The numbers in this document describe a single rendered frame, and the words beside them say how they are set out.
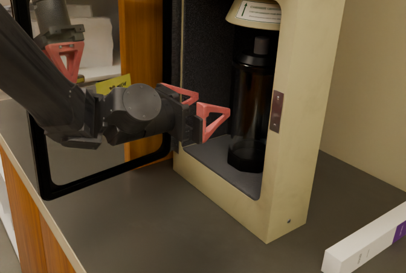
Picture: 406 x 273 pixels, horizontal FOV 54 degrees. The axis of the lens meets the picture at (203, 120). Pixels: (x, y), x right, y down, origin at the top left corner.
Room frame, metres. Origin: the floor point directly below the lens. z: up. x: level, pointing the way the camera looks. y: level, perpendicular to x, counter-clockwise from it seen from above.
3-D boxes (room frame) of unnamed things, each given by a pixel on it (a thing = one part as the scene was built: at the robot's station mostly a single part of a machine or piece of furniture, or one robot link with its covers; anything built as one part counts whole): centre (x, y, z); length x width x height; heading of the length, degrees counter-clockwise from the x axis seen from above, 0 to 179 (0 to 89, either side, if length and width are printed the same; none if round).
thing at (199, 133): (0.63, 0.00, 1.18); 0.09 x 0.07 x 0.07; 126
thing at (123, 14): (0.72, 0.18, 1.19); 0.30 x 0.01 x 0.40; 134
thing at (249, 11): (0.76, -0.12, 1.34); 0.18 x 0.18 x 0.05
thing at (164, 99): (0.62, 0.08, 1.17); 0.10 x 0.07 x 0.07; 36
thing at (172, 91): (0.69, 0.04, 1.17); 0.09 x 0.07 x 0.07; 126
